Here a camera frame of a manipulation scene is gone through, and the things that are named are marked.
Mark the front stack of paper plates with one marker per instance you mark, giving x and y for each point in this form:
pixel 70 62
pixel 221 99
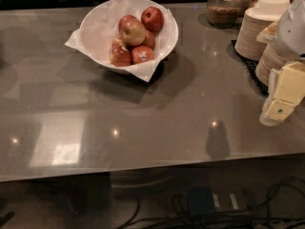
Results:
pixel 269 60

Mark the rear stack of paper plates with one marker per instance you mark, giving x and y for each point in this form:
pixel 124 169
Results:
pixel 252 24

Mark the white paper liner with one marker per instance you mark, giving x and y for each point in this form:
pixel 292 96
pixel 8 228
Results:
pixel 79 42

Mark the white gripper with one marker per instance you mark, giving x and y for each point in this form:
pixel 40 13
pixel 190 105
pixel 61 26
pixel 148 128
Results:
pixel 292 32

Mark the red apple with sticker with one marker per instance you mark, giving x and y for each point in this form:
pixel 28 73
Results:
pixel 141 54

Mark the stack of paper plates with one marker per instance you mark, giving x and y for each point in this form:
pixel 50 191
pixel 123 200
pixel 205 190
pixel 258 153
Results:
pixel 252 24
pixel 269 60

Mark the yellow-red apple centre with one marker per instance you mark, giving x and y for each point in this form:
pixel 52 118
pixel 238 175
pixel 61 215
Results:
pixel 133 32

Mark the small red apple left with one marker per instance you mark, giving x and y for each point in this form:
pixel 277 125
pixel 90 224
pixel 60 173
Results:
pixel 117 41

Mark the black power adapter box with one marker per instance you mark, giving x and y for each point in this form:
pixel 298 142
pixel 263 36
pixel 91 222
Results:
pixel 201 201

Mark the white paper bowl stack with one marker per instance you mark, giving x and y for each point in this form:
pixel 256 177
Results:
pixel 269 10

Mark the black rubber mat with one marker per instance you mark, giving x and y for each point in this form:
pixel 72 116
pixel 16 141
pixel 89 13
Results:
pixel 255 83

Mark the glass jar with cereal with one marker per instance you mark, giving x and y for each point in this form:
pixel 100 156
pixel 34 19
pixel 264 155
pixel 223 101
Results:
pixel 224 13

